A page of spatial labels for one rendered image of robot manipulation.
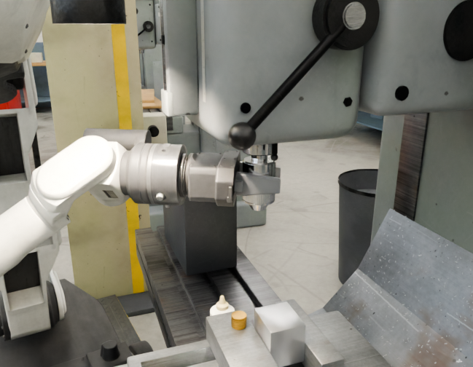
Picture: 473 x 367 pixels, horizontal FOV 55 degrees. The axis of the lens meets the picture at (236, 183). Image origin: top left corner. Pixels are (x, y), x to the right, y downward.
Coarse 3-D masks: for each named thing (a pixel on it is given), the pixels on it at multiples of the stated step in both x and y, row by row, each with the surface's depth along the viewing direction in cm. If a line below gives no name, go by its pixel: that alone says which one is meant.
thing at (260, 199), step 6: (264, 174) 62; (270, 174) 63; (246, 198) 64; (252, 198) 64; (258, 198) 63; (264, 198) 63; (270, 198) 64; (252, 204) 64; (258, 204) 64; (264, 204) 64
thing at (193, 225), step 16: (176, 208) 102; (192, 208) 96; (208, 208) 97; (224, 208) 99; (176, 224) 104; (192, 224) 97; (208, 224) 98; (224, 224) 100; (176, 240) 106; (192, 240) 98; (208, 240) 100; (224, 240) 101; (176, 256) 108; (192, 256) 99; (208, 256) 101; (224, 256) 102; (192, 272) 101
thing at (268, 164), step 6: (246, 162) 63; (252, 162) 62; (258, 162) 62; (264, 162) 62; (270, 162) 62; (246, 168) 63; (252, 168) 62; (258, 168) 62; (264, 168) 62; (270, 168) 62
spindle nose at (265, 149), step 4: (264, 144) 61; (268, 144) 61; (252, 148) 61; (256, 148) 61; (260, 148) 61; (264, 148) 61; (268, 148) 61; (244, 152) 62; (248, 152) 62; (252, 152) 61; (256, 152) 61; (260, 152) 61; (264, 152) 61; (268, 152) 61
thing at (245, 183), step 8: (240, 176) 62; (248, 176) 62; (256, 176) 62; (264, 176) 62; (272, 176) 62; (240, 184) 61; (248, 184) 62; (256, 184) 62; (264, 184) 62; (272, 184) 62; (280, 184) 62; (240, 192) 62; (248, 192) 62; (256, 192) 62; (264, 192) 62; (272, 192) 62
